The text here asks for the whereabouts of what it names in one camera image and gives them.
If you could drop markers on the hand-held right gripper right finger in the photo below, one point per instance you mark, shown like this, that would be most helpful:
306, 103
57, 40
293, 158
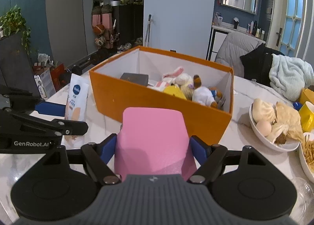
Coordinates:
197, 149

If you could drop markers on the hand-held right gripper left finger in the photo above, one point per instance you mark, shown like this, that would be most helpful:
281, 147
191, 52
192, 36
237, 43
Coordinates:
109, 149

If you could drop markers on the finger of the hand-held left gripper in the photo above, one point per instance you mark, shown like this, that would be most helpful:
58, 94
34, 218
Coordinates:
73, 128
51, 109

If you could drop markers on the white lotion pouch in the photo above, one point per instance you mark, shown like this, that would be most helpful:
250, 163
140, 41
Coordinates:
77, 92

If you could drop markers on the pink case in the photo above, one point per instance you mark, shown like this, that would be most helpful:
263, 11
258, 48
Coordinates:
152, 136

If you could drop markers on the brown bear plush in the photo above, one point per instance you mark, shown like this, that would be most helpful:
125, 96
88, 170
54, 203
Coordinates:
203, 95

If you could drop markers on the orange storage box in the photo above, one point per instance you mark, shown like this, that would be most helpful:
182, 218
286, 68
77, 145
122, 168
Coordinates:
137, 102

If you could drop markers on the yellow tape measure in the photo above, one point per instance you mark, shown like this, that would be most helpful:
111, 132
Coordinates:
174, 91

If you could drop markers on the white crochet rabbit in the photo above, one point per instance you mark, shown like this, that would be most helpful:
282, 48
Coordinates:
181, 77

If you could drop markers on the grey lidded box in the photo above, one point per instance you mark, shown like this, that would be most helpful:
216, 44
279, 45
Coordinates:
135, 77

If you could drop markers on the white printed carton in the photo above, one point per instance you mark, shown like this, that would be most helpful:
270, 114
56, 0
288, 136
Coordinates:
45, 82

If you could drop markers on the red carton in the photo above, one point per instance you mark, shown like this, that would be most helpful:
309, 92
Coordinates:
58, 75

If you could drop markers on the crumpled plastic bag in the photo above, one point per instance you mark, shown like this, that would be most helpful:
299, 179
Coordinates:
44, 58

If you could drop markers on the dark plant stand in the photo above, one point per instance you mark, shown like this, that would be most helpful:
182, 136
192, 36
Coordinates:
14, 63

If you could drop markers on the white bowl with buns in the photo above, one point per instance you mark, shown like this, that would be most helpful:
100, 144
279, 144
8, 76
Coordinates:
260, 139

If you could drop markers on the white paper sheet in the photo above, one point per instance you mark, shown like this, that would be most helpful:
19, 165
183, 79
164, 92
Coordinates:
236, 91

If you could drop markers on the boiled egg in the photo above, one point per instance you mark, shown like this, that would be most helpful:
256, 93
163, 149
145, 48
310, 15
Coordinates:
263, 128

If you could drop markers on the large steamed bun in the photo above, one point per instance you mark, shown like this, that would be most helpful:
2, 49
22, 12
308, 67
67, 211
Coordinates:
263, 111

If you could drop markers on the small steamed bun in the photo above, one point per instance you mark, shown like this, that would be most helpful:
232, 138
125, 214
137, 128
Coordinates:
277, 130

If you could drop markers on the brown white ball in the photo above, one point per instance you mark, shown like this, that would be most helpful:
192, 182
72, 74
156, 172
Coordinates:
100, 41

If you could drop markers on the orange basketball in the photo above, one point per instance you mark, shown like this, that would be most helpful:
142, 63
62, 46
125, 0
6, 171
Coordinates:
98, 29

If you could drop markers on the white sneakers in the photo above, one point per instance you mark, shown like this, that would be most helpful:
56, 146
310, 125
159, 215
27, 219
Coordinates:
124, 47

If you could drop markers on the green potted plant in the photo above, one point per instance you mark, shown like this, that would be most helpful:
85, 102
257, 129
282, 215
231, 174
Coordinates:
14, 18

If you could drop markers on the black jacket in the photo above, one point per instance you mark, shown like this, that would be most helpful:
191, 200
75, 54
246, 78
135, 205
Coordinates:
257, 65

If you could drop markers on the pink sports bag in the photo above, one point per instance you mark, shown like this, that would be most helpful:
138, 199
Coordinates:
106, 21

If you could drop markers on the grey quilted chair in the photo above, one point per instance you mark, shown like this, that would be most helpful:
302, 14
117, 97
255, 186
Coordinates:
233, 48

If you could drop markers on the white bowl with potato strips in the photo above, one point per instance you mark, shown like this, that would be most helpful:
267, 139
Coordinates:
304, 166

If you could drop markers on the small blue object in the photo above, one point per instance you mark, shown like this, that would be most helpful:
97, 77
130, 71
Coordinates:
297, 106

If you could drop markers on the white vanity counter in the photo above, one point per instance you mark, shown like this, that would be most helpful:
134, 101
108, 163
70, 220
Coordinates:
213, 41

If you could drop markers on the fried potato strips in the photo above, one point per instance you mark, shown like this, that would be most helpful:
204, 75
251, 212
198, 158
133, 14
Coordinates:
309, 151

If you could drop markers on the black cabinet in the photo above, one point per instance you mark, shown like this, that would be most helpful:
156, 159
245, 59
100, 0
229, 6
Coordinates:
127, 23

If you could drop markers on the yellow mug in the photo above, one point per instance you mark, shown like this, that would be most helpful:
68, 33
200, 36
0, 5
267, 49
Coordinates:
307, 117

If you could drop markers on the clear glass plate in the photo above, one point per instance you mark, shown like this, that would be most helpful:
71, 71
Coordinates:
304, 198

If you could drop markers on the light blue fleece blanket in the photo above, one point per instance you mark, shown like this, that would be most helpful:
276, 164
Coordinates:
289, 75

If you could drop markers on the yellow bowl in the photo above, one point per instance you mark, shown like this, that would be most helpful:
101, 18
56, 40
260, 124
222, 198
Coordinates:
306, 96

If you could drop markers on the metal pot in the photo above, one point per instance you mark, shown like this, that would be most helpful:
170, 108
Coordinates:
114, 2

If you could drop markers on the white toothbrush cup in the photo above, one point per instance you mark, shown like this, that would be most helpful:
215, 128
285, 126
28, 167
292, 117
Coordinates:
217, 20

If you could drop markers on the small potted flower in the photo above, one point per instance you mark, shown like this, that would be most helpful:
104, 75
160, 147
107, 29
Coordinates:
236, 23

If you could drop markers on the row of toiletry bottles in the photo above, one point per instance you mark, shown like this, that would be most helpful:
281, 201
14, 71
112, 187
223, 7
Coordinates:
255, 31

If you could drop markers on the white glass panel door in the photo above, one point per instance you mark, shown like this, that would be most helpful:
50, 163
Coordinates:
294, 14

